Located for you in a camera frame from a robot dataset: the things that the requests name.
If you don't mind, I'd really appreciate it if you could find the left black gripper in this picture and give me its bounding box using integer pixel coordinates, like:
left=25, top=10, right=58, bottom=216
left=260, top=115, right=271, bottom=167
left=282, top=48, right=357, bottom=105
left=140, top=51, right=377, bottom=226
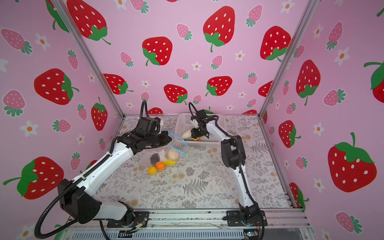
left=145, top=130, right=173, bottom=148

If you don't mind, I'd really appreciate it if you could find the white plastic basket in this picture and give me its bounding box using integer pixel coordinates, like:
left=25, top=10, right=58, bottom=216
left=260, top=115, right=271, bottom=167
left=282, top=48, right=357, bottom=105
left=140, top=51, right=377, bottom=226
left=173, top=113, right=228, bottom=147

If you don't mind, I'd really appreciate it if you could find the white toy radish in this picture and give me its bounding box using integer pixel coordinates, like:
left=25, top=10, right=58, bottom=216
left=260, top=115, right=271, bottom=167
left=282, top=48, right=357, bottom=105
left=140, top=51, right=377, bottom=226
left=182, top=130, right=193, bottom=140

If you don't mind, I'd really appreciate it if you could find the dark brown toy fruit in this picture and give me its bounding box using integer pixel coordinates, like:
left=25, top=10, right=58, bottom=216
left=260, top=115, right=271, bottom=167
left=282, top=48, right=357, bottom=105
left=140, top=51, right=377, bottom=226
left=150, top=153, right=160, bottom=166

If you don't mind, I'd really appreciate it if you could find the clear zip top bag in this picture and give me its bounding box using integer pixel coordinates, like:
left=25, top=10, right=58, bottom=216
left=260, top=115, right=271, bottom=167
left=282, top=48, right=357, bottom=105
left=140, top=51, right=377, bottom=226
left=139, top=130, right=190, bottom=175

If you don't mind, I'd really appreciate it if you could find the beige toy potato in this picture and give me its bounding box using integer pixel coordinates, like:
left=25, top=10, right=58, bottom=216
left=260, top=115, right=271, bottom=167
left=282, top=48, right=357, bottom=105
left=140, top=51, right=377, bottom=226
left=167, top=149, right=179, bottom=161

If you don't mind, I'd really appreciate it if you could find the orange toy tangerine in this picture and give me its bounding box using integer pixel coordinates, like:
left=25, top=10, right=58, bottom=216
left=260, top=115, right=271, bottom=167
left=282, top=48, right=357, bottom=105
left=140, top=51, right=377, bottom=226
left=155, top=162, right=166, bottom=171

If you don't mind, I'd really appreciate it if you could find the yellow toy lemon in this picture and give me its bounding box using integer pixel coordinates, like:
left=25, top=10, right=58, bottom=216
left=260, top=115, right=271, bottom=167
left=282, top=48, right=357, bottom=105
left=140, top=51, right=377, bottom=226
left=148, top=166, right=158, bottom=175

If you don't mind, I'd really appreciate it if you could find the yellow toy banana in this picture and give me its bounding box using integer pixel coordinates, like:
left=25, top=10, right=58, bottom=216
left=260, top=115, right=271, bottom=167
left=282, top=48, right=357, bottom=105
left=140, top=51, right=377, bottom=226
left=164, top=160, right=176, bottom=166

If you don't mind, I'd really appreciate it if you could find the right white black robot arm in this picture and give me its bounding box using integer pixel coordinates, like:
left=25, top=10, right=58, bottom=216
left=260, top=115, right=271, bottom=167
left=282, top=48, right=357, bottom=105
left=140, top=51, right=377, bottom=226
left=191, top=110, right=266, bottom=227

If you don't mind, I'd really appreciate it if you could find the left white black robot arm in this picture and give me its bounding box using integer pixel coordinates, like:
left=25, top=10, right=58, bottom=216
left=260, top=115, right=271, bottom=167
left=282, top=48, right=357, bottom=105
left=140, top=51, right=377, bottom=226
left=35, top=117, right=172, bottom=239

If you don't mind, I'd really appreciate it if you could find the left aluminium corner post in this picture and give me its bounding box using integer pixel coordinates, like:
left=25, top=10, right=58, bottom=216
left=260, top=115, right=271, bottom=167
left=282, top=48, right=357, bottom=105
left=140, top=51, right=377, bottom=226
left=52, top=0, right=125, bottom=119

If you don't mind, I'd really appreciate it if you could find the aluminium corner post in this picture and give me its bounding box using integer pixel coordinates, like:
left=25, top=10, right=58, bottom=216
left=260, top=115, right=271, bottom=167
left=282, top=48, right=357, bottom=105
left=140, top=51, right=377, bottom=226
left=259, top=0, right=320, bottom=119
left=52, top=0, right=125, bottom=119

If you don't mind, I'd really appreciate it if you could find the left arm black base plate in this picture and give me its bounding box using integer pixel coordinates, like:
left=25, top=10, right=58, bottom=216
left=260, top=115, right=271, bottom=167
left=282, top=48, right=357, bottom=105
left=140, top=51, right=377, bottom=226
left=107, top=211, right=150, bottom=229

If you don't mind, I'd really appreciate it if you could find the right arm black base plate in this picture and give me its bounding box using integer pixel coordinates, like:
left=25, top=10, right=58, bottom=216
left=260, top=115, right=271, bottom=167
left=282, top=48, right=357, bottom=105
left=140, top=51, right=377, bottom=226
left=222, top=210, right=268, bottom=227

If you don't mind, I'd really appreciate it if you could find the aluminium front rail frame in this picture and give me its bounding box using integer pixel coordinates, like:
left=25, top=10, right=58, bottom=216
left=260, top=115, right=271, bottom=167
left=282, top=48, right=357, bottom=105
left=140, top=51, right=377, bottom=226
left=60, top=208, right=316, bottom=240

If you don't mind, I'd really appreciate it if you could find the right aluminium corner post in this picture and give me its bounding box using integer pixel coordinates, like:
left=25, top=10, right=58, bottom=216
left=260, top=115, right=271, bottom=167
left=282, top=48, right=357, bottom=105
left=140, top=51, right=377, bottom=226
left=259, top=0, right=320, bottom=119

